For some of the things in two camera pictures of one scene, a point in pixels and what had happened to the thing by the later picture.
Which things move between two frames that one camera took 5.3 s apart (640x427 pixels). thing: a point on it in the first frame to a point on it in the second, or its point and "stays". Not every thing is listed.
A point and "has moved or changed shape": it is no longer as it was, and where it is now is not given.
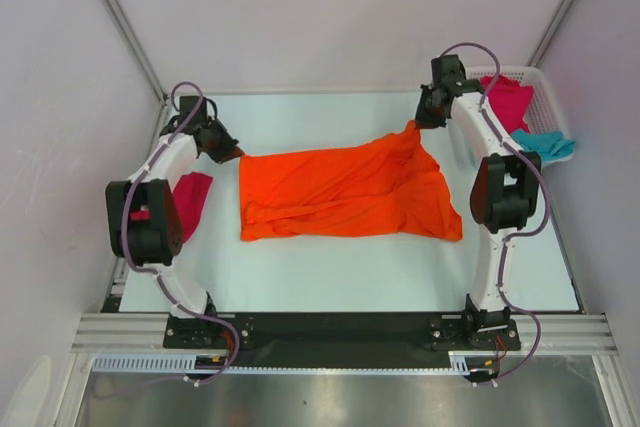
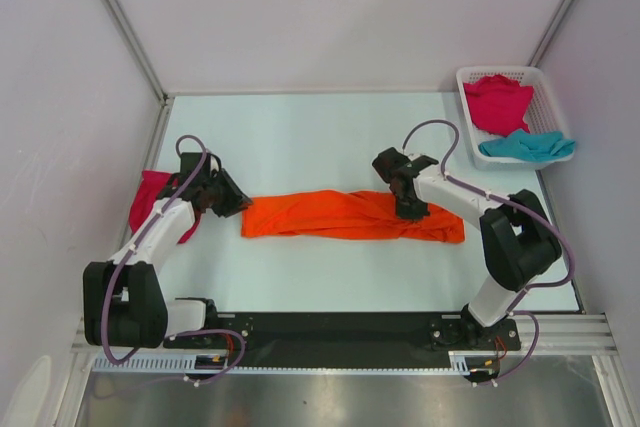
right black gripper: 423,120 to 411,213
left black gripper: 230,149 to 237,199
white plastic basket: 543,114 stays
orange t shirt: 389,186 has moved or changed shape
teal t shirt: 551,146 stays
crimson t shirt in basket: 511,99 stays
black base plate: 478,338 stays
